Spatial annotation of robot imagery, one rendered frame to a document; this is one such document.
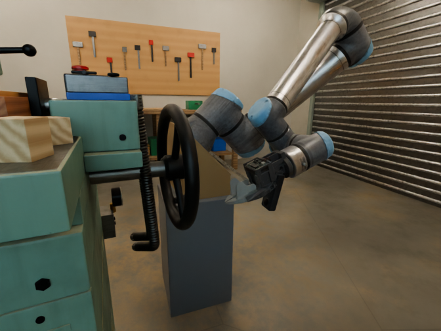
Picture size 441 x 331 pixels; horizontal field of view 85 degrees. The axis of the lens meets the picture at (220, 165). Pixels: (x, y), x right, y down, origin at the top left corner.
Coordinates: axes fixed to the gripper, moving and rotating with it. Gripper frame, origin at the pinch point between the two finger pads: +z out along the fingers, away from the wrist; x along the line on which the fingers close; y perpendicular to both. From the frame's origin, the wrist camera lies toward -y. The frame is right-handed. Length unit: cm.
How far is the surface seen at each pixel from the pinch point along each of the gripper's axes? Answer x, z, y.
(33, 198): 30, 27, 30
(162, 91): -314, -62, 21
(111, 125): 7.5, 18.7, 30.9
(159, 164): 2.1, 13.5, 19.1
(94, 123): 7.5, 21.1, 32.2
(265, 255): -56, -29, -84
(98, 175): 2.6, 25.4, 22.4
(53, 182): 30.5, 25.0, 30.3
